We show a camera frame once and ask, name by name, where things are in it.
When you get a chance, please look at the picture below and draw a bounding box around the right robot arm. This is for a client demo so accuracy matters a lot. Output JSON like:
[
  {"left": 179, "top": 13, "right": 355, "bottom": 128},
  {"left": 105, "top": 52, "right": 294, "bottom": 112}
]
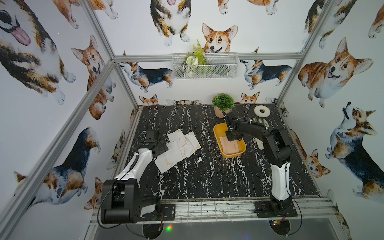
[{"left": 224, "top": 112, "right": 294, "bottom": 215}]

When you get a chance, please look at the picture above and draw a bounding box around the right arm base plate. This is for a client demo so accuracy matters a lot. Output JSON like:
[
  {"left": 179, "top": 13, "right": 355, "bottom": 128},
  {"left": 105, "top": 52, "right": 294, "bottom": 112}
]
[{"left": 254, "top": 200, "right": 298, "bottom": 219}]

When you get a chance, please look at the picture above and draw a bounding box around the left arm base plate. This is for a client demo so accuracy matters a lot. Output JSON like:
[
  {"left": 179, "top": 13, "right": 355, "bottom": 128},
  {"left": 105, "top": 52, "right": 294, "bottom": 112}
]
[{"left": 140, "top": 203, "right": 176, "bottom": 222}]

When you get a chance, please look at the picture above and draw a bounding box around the artificial fern with flower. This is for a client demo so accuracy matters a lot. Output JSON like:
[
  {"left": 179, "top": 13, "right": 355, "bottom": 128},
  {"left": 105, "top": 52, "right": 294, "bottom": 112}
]
[{"left": 183, "top": 40, "right": 207, "bottom": 78}]

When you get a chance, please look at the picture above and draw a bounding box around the yellow plastic storage box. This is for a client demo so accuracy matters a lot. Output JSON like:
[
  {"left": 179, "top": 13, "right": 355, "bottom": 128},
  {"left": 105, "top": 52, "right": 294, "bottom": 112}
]
[{"left": 213, "top": 123, "right": 247, "bottom": 159}]

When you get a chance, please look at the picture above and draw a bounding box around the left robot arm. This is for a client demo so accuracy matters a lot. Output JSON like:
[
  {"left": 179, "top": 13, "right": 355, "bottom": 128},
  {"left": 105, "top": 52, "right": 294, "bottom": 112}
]
[{"left": 97, "top": 130, "right": 168, "bottom": 229}]

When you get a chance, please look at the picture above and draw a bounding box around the aluminium frame rail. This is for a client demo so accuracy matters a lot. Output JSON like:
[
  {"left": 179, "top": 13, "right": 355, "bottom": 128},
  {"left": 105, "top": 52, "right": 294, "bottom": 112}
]
[{"left": 114, "top": 53, "right": 304, "bottom": 63}]

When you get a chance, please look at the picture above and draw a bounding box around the white wire wall basket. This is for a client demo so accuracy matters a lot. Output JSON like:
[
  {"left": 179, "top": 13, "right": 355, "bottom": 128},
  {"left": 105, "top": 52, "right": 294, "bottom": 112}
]
[{"left": 172, "top": 56, "right": 240, "bottom": 79}]

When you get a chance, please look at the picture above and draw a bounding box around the potted green plant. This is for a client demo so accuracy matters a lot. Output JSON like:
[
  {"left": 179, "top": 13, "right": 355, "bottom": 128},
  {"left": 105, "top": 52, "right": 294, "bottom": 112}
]
[{"left": 212, "top": 93, "right": 235, "bottom": 119}]

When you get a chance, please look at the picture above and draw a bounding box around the white tape roll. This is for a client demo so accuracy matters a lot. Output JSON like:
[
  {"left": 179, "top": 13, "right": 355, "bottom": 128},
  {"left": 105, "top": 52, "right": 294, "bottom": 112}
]
[{"left": 254, "top": 105, "right": 271, "bottom": 118}]

